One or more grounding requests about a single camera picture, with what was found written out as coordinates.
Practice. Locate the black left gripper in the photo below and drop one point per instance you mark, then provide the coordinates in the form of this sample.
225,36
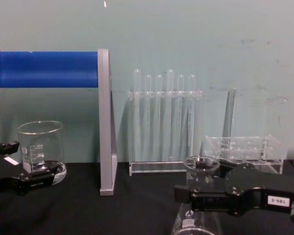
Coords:
2,171

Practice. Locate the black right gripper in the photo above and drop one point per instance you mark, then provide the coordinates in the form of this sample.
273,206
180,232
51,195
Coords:
254,186

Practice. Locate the clear glass conical flask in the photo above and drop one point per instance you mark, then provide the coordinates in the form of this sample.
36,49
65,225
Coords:
189,220

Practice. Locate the small graduated glass beaker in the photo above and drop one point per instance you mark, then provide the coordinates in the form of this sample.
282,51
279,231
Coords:
40,139

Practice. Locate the low clear acrylic tube rack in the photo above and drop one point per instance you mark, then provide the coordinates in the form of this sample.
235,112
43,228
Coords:
250,149

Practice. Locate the tall clear acrylic tube rack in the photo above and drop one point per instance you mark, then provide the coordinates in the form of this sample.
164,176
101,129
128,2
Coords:
154,169

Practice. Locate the large clear glass beaker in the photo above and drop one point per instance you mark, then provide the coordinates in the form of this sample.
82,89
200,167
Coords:
262,117

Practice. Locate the grey triangular stand upright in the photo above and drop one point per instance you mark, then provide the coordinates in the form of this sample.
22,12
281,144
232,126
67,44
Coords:
105,122

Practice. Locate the black table cloth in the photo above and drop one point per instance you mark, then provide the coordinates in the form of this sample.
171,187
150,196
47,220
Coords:
127,210

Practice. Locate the blue cylindrical roll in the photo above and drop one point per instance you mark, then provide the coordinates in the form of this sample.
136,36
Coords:
46,69

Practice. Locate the clear glass test tube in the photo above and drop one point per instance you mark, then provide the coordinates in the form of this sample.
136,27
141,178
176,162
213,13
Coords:
170,80
191,84
180,84
158,84
147,84

